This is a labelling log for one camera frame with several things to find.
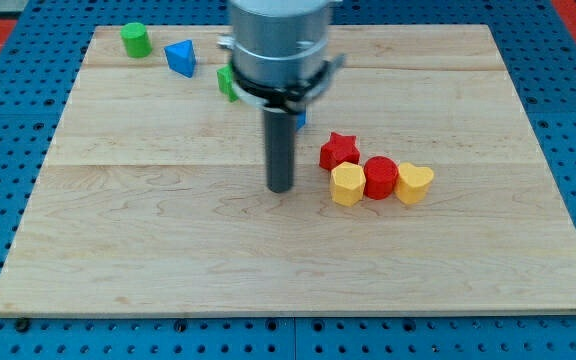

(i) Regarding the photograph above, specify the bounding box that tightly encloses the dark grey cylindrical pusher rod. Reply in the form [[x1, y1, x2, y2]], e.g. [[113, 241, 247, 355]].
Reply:
[[262, 110, 297, 193]]

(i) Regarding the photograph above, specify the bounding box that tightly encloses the green block behind arm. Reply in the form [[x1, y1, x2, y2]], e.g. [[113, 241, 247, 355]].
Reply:
[[216, 65, 238, 102]]

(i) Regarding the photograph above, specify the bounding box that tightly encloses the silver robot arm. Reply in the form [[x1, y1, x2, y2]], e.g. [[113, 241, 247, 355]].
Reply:
[[218, 0, 345, 193]]

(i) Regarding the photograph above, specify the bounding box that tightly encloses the red star block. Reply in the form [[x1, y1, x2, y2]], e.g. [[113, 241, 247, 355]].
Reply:
[[319, 132, 360, 171]]

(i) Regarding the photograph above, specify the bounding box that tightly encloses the blue block behind rod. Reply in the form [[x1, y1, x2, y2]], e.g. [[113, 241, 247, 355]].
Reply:
[[296, 112, 307, 131]]

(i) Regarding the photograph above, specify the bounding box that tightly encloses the yellow hexagon block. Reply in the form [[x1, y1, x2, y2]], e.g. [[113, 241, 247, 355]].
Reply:
[[330, 162, 366, 207]]

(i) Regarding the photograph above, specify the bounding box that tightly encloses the red cylinder block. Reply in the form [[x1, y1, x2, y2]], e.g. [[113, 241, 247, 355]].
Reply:
[[364, 156, 399, 200]]

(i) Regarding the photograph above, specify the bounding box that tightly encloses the blue triangle block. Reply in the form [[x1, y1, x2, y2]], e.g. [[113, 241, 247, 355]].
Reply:
[[164, 39, 196, 78]]

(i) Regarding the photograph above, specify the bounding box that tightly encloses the light wooden board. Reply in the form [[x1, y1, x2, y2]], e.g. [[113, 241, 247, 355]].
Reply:
[[0, 25, 576, 318]]

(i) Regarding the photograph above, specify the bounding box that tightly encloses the yellow heart block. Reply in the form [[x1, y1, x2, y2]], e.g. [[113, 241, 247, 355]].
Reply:
[[394, 162, 435, 205]]

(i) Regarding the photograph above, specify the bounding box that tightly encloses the green cylinder block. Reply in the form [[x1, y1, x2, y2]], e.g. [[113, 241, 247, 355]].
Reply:
[[120, 22, 152, 58]]

